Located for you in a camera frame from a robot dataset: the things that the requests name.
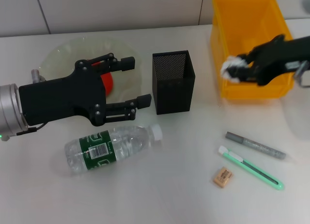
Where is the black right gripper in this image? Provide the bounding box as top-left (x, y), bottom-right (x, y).
top-left (229, 34), bottom-right (310, 87)

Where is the black mesh pen holder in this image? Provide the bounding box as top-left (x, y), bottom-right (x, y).
top-left (152, 50), bottom-right (196, 115)

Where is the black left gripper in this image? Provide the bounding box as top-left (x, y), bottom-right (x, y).
top-left (18, 52), bottom-right (152, 127)

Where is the red orange fruit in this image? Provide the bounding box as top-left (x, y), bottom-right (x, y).
top-left (91, 61), bottom-right (114, 98)

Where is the gripper cable with plugs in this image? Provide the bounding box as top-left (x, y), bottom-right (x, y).
top-left (294, 60), bottom-right (310, 89)
top-left (0, 69), bottom-right (47, 142)

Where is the tan eraser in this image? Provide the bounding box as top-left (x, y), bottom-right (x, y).
top-left (212, 167), bottom-right (235, 188)

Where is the clear glass fruit plate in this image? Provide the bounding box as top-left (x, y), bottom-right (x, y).
top-left (38, 36), bottom-right (143, 106)

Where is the left gripper cable with plugs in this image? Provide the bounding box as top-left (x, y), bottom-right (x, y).
top-left (0, 69), bottom-right (47, 142)

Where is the white paper ball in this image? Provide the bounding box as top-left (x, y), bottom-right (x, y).
top-left (219, 55), bottom-right (248, 84)

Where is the yellow plastic bin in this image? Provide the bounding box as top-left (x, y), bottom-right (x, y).
top-left (209, 0), bottom-right (300, 100)

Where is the grey glitter pen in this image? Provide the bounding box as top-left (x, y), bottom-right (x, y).
top-left (225, 131), bottom-right (287, 161)

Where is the right gripper cable with plugs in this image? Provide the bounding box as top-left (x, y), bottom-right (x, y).
top-left (294, 60), bottom-right (310, 89)

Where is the mint green utility knife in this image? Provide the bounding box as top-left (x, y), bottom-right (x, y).
top-left (217, 146), bottom-right (284, 191)

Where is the clear green-label water bottle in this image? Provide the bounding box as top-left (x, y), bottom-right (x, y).
top-left (64, 124), bottom-right (163, 176)

